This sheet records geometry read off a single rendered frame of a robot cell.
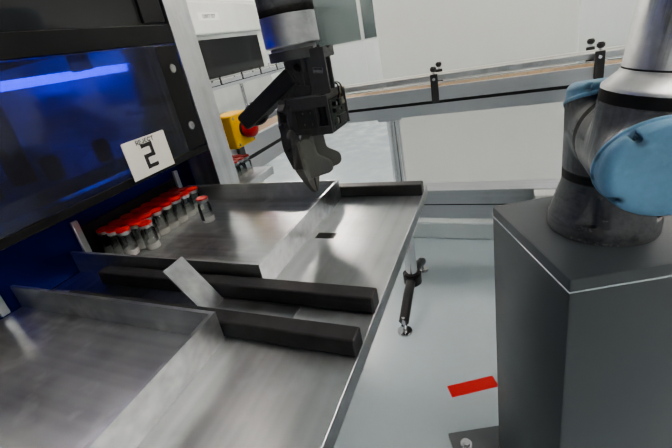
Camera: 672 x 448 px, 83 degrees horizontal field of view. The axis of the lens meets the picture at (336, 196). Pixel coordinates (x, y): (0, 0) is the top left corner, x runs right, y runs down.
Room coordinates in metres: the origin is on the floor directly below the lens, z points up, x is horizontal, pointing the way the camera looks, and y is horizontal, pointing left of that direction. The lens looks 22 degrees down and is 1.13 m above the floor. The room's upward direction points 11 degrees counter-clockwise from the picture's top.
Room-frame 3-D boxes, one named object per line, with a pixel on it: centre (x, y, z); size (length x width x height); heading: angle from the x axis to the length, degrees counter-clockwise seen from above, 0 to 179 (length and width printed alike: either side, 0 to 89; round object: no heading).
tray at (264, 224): (0.57, 0.20, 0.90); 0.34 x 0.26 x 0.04; 65
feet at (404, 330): (1.41, -0.26, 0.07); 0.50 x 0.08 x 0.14; 155
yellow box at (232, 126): (0.85, 0.20, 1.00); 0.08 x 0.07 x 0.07; 65
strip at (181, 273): (0.35, 0.13, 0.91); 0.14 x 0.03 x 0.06; 66
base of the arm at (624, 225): (0.52, -0.41, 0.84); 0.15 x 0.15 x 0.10
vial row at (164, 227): (0.62, 0.30, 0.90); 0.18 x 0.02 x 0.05; 155
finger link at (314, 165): (0.55, 0.02, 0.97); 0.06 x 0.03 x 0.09; 65
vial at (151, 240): (0.56, 0.30, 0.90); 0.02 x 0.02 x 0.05
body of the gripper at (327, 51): (0.56, 0.01, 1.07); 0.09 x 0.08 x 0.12; 65
